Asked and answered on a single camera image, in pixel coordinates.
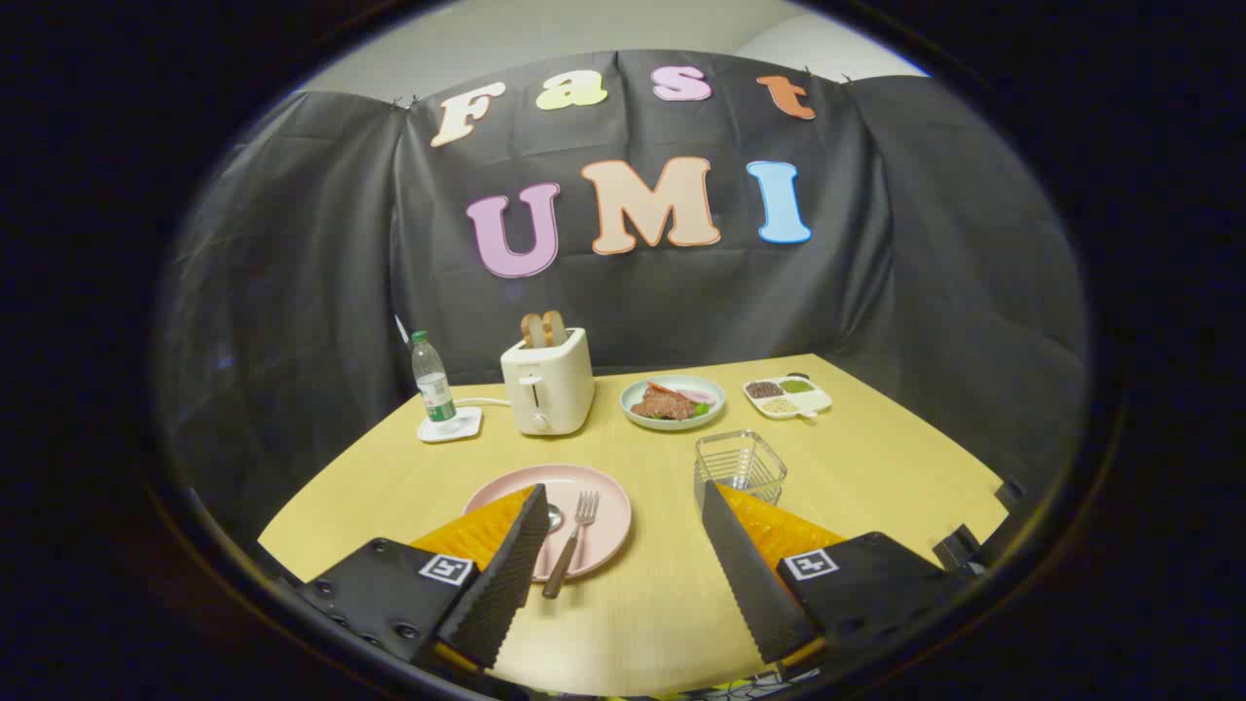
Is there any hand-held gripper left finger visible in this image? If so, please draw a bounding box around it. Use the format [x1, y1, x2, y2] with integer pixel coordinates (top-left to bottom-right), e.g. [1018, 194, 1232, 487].
[292, 484, 552, 673]

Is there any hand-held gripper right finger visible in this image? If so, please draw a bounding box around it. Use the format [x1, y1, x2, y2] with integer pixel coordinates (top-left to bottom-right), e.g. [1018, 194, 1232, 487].
[701, 480, 974, 673]

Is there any fork with wooden handle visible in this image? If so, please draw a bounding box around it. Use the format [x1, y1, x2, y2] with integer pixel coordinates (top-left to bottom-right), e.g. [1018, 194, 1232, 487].
[542, 490, 601, 599]

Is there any pink plate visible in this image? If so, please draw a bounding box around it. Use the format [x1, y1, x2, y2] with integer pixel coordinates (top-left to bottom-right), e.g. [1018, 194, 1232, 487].
[463, 463, 633, 582]

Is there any metal drainer basket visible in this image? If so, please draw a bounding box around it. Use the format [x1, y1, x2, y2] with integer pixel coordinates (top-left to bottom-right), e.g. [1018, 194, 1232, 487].
[694, 430, 788, 507]

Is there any white square coaster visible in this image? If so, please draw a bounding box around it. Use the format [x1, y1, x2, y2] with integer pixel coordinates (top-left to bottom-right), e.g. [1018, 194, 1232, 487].
[418, 406, 484, 444]

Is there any white divided grain tray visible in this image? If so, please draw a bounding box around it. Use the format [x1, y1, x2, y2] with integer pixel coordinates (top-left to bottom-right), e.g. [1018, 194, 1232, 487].
[743, 375, 833, 421]

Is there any brown meat piece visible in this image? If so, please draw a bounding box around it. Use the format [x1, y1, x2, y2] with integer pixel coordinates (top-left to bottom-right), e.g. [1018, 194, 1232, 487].
[631, 387, 697, 422]

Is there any cream toaster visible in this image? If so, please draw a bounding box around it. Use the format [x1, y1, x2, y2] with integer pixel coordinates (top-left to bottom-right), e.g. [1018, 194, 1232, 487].
[500, 327, 596, 436]

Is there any pale green plate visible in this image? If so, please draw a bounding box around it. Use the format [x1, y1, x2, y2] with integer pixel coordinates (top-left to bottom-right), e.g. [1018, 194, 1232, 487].
[620, 375, 727, 431]

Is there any clear water bottle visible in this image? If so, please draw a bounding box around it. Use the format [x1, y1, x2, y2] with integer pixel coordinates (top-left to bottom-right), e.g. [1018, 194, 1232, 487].
[410, 330, 460, 434]

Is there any black backdrop cloth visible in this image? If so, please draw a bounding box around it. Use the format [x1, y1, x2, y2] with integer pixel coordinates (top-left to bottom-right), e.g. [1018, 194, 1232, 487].
[156, 49, 1089, 546]

